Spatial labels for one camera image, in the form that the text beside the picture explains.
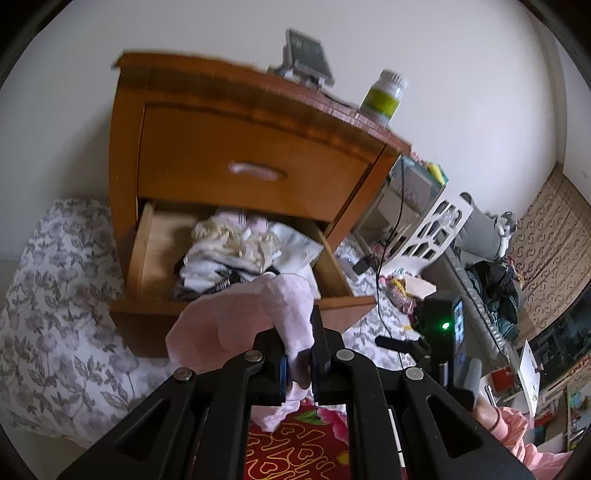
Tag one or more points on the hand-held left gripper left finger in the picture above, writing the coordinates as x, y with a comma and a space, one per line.
282, 378

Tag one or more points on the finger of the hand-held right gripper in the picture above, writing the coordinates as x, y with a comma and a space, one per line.
397, 344

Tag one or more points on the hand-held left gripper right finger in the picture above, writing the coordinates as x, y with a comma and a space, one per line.
318, 374

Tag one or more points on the pink fluffy cloth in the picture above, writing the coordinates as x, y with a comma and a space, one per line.
221, 318

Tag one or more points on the wooden drawer with clothes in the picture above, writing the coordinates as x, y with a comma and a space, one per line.
157, 249

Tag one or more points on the person's right forearm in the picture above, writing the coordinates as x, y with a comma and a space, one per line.
517, 434

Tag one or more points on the red floral blanket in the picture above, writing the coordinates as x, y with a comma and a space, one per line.
286, 457

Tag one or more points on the dark green clothing pile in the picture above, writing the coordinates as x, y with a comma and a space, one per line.
496, 295

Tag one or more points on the black charger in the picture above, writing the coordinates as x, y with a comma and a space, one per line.
361, 264

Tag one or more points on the white plastic packet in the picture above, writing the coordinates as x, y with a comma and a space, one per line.
295, 249

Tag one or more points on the grey plush toy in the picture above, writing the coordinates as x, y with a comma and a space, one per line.
485, 230

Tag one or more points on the white shelf unit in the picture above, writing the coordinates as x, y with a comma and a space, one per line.
385, 207

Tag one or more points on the cream crumpled cloth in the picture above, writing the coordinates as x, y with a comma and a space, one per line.
231, 240

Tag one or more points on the white lattice plastic basket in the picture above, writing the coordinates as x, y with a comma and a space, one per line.
450, 203

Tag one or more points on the pale printed box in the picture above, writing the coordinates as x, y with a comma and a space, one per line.
415, 189

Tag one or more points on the brown swirl patterned cloth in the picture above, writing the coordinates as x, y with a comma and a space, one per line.
549, 240

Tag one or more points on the yellow sponge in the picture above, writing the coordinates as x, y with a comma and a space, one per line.
435, 173

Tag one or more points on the plain wooden drawer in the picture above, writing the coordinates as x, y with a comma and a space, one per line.
207, 152

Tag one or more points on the grey floral blanket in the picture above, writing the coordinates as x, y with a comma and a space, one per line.
55, 300

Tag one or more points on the white bottle green label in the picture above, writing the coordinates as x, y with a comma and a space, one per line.
383, 99

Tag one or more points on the wooden nightstand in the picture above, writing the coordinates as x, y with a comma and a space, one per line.
127, 138

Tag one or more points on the silver phone on stand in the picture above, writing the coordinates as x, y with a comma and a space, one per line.
307, 55

